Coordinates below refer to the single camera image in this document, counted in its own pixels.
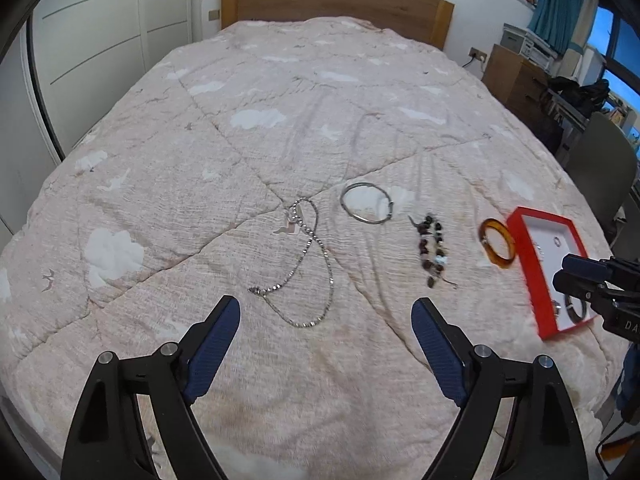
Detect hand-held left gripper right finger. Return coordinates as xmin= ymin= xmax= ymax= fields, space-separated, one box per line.
xmin=411 ymin=297 xmax=590 ymax=480

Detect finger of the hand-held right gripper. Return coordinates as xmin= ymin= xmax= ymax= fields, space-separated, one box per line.
xmin=552 ymin=270 xmax=622 ymax=309
xmin=561 ymin=254 xmax=614 ymax=284

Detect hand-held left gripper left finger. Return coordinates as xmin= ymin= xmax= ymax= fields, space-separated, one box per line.
xmin=61 ymin=295 xmax=242 ymax=480

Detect dark brown bangle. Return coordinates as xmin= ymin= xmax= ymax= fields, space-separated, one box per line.
xmin=564 ymin=295 xmax=590 ymax=322

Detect red cardboard box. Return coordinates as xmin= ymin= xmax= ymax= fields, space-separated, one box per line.
xmin=506 ymin=206 xmax=601 ymax=342

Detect person's right forearm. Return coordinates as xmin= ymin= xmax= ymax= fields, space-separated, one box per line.
xmin=617 ymin=342 xmax=640 ymax=426

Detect amber bangle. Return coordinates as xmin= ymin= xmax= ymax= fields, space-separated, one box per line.
xmin=479 ymin=217 xmax=517 ymax=267

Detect grey chair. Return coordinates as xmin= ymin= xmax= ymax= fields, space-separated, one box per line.
xmin=567 ymin=111 xmax=640 ymax=246

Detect thin silver bangle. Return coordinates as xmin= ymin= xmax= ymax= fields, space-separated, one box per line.
xmin=340 ymin=182 xmax=397 ymax=224

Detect black bag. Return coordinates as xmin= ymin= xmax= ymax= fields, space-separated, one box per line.
xmin=547 ymin=76 xmax=612 ymax=111

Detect pink cloud print blanket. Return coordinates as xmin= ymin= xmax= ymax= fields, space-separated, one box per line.
xmin=0 ymin=16 xmax=616 ymax=480

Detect wooden cabinet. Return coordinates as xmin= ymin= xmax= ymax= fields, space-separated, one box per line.
xmin=481 ymin=44 xmax=551 ymax=121

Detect white printer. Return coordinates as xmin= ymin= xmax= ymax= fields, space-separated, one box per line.
xmin=501 ymin=23 xmax=561 ymax=63

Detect window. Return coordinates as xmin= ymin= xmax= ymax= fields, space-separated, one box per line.
xmin=585 ymin=5 xmax=640 ymax=126

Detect long teal curtain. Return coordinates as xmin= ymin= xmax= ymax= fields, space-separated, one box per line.
xmin=527 ymin=0 xmax=601 ymax=53

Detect white wardrobe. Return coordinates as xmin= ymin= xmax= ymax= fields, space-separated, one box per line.
xmin=0 ymin=0 xmax=193 ymax=231

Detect wooden headboard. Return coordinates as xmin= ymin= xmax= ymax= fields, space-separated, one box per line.
xmin=221 ymin=0 xmax=455 ymax=52

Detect silver chain necklace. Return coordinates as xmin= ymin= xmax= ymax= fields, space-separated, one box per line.
xmin=248 ymin=198 xmax=335 ymax=330

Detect dark bead bracelet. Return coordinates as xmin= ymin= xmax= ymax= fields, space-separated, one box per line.
xmin=407 ymin=214 xmax=458 ymax=291

